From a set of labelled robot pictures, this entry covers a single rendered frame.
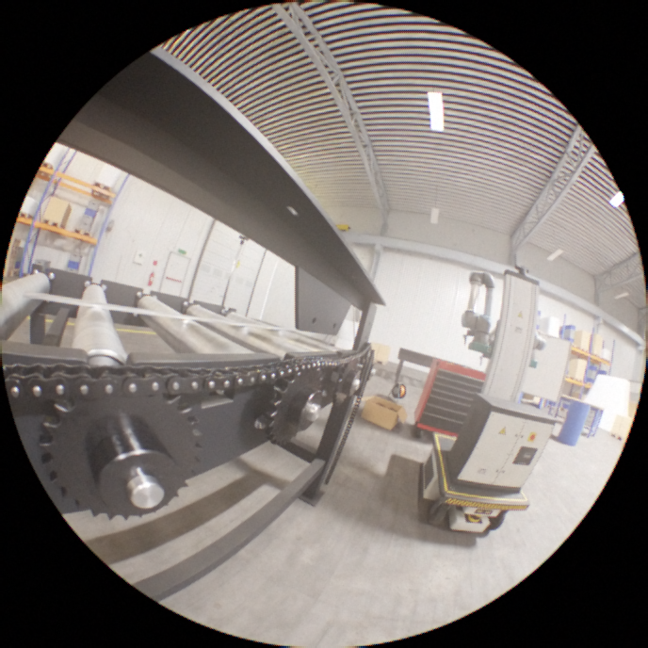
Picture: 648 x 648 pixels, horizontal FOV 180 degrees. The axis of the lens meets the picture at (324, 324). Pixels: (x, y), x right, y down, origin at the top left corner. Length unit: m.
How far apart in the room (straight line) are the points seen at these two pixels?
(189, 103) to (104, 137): 0.09
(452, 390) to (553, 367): 3.03
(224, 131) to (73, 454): 0.29
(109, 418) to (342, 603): 1.04
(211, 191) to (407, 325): 10.26
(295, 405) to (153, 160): 0.38
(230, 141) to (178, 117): 0.06
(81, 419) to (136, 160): 0.21
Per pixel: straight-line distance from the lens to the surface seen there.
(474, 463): 1.35
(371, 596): 1.15
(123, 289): 1.16
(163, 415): 0.20
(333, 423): 1.01
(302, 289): 0.40
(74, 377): 0.16
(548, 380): 4.94
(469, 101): 8.12
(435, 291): 10.75
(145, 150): 0.25
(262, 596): 1.04
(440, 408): 2.45
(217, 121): 0.22
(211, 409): 0.30
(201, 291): 10.60
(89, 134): 0.25
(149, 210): 9.64
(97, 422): 0.18
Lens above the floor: 1.02
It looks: 1 degrees down
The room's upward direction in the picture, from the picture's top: 16 degrees clockwise
